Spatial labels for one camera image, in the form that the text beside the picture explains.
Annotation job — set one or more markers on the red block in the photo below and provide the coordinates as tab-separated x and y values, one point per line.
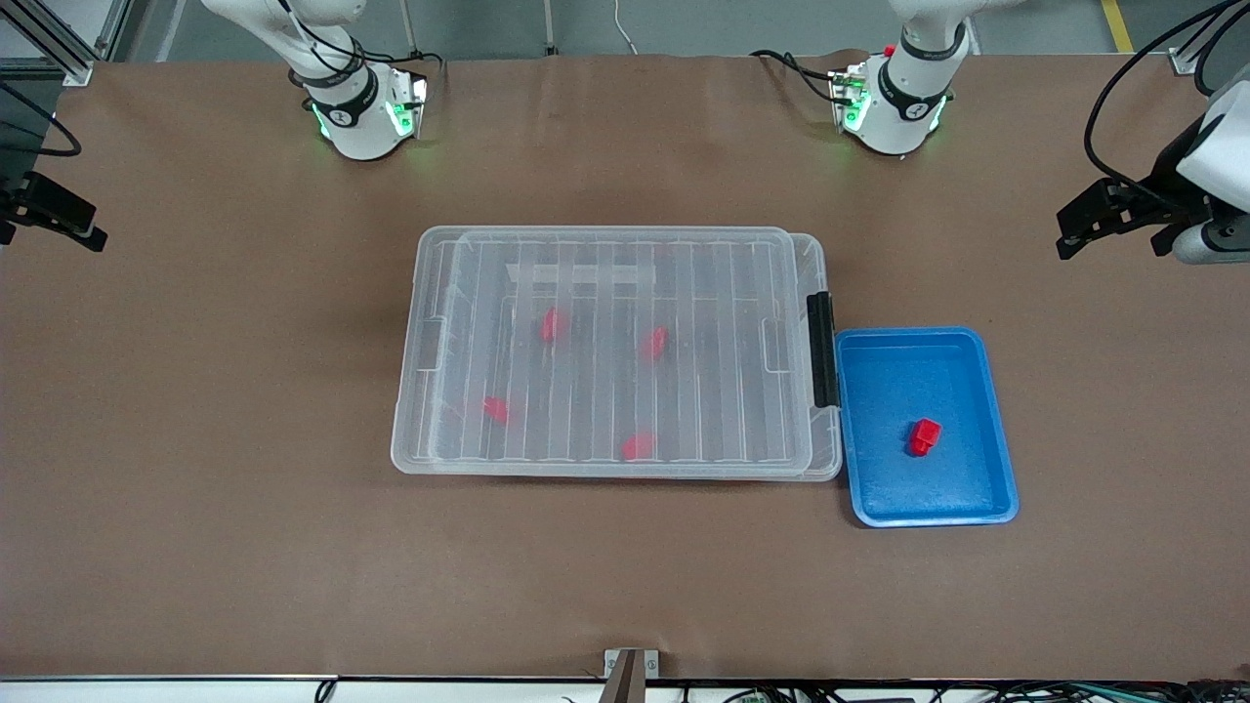
496	410
638	447
554	324
924	437
654	342

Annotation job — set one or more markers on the blue plastic tray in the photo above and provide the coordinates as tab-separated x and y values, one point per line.
937	488

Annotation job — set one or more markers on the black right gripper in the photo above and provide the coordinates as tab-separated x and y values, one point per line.
14	168

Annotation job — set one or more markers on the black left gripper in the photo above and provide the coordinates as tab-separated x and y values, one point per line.
1164	179

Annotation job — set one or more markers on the aluminium frame profile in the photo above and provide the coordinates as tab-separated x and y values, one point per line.
1187	61
59	54

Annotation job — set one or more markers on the grey metal post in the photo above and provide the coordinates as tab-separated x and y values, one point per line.
410	29
550	24

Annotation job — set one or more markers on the clear plastic box lid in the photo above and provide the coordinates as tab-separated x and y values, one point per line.
586	391

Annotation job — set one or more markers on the clear plastic storage box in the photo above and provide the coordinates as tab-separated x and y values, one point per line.
830	454

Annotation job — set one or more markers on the brown post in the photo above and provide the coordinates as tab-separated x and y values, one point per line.
625	683

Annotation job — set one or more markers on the small metal bracket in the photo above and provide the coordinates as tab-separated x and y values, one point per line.
652	664

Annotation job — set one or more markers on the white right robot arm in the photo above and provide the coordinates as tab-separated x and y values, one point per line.
356	127

